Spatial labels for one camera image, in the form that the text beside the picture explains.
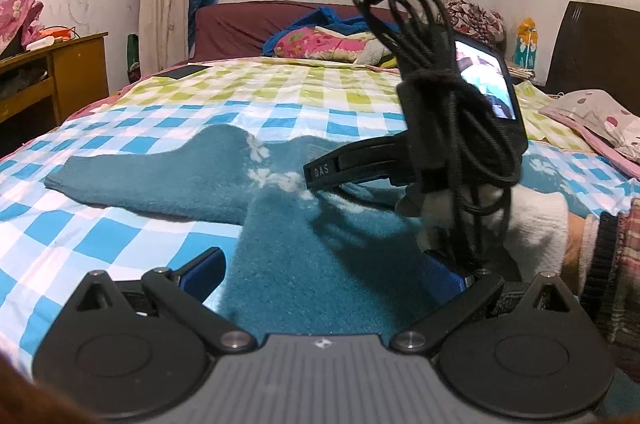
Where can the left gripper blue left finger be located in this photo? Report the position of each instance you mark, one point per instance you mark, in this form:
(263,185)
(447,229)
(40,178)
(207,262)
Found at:
(202,275)

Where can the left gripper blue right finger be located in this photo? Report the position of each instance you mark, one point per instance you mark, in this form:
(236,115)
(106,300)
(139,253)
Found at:
(440,282)

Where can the teal fleece sweater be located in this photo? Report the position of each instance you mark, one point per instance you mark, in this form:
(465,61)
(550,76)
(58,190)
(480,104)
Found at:
(347,260)

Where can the right forearm plaid sleeve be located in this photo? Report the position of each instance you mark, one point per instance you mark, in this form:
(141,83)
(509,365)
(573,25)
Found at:
(599,256)

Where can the floral clothes bundle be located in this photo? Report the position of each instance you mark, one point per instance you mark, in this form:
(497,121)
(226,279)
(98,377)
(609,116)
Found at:
(484,25)

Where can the grey pink dotted pillow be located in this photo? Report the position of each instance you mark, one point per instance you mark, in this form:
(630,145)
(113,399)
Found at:
(609,128)

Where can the checkered blue green bedsheet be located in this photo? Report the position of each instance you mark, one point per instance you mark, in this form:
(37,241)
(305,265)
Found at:
(49,242)

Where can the dark wooden headboard panel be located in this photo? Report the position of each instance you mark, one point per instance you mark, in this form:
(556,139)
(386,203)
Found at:
(597,47)

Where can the pink floral quilt pile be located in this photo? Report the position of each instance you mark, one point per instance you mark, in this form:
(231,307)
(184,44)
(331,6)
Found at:
(317,43)

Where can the blue cloth on bed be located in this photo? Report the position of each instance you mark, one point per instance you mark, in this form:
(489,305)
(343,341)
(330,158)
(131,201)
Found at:
(325,17)

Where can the black flat item on bed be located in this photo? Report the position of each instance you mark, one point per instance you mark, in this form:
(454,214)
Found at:
(182,71)

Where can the green bottle by curtain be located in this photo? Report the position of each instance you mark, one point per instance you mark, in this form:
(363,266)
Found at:
(133,58)

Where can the maroon headboard sofa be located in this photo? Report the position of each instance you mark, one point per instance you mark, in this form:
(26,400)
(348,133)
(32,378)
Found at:
(239,29)

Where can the wooden side cabinet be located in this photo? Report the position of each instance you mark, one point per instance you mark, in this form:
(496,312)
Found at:
(41,89)

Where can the orange item on cabinet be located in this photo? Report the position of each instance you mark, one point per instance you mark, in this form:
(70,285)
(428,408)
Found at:
(58,33)

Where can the pink floral bag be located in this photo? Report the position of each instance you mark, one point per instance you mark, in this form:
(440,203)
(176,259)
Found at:
(19,21)

